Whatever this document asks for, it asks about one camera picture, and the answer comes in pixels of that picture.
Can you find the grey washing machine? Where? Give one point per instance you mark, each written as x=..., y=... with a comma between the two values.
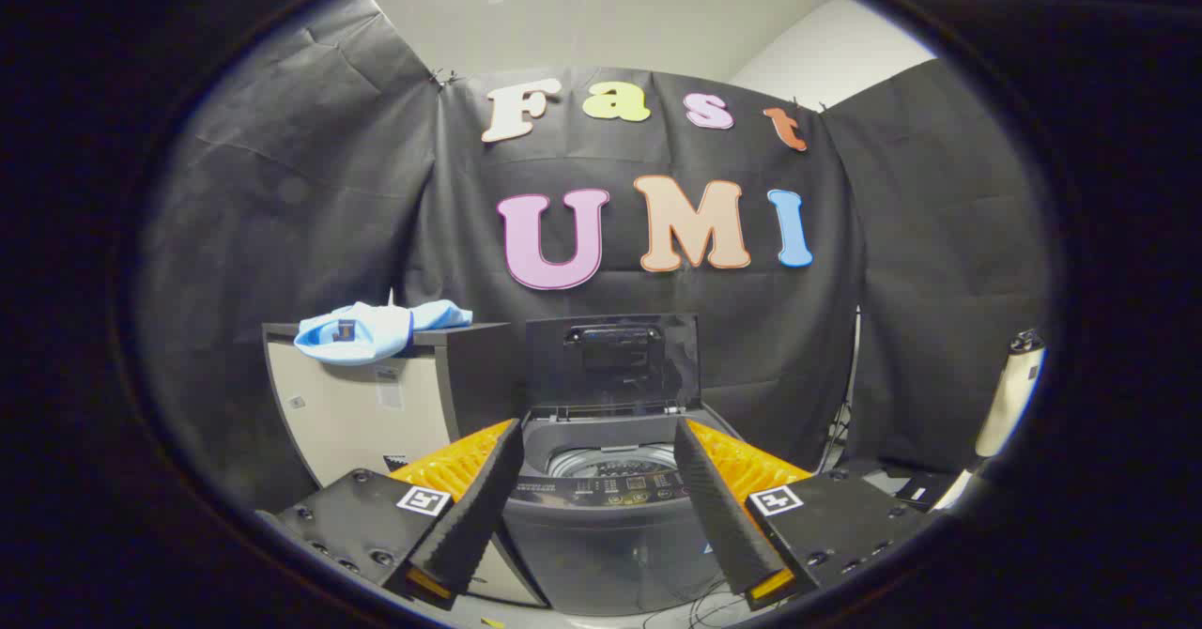
x=601, y=544

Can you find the grey cabinet with white door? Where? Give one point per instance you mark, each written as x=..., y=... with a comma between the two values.
x=357, y=413

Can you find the light blue shirt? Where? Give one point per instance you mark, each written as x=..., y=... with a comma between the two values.
x=366, y=333

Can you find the black backdrop cloth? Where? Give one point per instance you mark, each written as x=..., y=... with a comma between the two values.
x=376, y=216

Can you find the cream cylinder with black cap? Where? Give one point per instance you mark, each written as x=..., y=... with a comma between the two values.
x=1009, y=394

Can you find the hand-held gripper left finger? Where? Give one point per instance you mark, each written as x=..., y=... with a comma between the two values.
x=474, y=507

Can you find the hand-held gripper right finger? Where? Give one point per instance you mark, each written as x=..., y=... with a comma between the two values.
x=718, y=507

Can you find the black flat box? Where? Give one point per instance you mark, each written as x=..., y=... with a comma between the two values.
x=916, y=486

